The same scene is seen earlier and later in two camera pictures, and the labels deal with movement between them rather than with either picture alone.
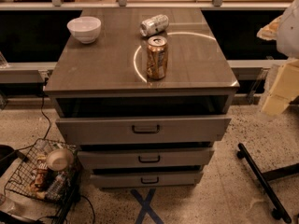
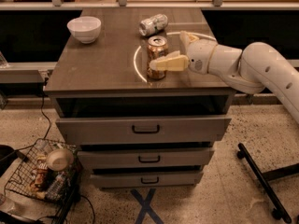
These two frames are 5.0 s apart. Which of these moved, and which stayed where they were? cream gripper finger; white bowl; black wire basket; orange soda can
Moved: cream gripper finger
Stayed: white bowl; black wire basket; orange soda can
